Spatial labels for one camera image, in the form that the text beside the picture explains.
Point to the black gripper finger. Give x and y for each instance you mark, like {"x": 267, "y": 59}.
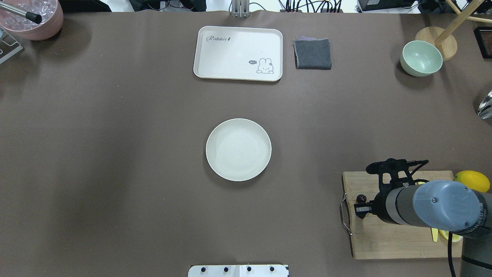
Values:
{"x": 362, "y": 208}

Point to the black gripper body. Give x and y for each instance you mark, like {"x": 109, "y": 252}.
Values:
{"x": 379, "y": 206}

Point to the dark red cherry pair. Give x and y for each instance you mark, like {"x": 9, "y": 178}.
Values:
{"x": 361, "y": 199}

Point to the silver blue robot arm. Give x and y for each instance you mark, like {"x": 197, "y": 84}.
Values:
{"x": 442, "y": 204}

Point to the cream rabbit tray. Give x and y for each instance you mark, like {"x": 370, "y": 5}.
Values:
{"x": 239, "y": 53}

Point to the dark wooden tray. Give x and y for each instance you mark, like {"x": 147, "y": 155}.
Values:
{"x": 483, "y": 36}

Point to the wooden cutting board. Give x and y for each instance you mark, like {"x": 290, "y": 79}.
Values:
{"x": 371, "y": 238}

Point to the yellow plastic knife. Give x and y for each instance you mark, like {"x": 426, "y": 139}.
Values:
{"x": 435, "y": 235}

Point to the whole yellow lemon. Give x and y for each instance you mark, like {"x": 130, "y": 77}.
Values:
{"x": 474, "y": 180}

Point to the round cream plate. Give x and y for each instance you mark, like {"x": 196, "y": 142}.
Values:
{"x": 238, "y": 149}

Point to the metal ice scoop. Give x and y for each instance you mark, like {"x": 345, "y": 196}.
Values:
{"x": 484, "y": 110}

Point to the mint green bowl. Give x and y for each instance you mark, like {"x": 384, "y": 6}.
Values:
{"x": 420, "y": 59}

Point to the folded grey cloth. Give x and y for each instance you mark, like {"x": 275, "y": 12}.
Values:
{"x": 312, "y": 53}

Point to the wooden mug tree stand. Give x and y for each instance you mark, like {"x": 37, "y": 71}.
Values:
{"x": 442, "y": 38}

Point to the pink bowl of ice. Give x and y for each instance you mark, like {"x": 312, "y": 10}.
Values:
{"x": 49, "y": 11}

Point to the metal muddler black tip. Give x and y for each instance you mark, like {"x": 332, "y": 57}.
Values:
{"x": 36, "y": 18}

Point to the white cup rack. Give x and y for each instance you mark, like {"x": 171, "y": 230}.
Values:
{"x": 9, "y": 46}

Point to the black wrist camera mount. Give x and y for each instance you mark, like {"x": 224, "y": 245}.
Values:
{"x": 395, "y": 173}

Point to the white pedestal base plate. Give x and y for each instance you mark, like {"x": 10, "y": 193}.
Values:
{"x": 245, "y": 270}

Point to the aluminium frame post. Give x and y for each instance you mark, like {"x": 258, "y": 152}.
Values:
{"x": 240, "y": 8}

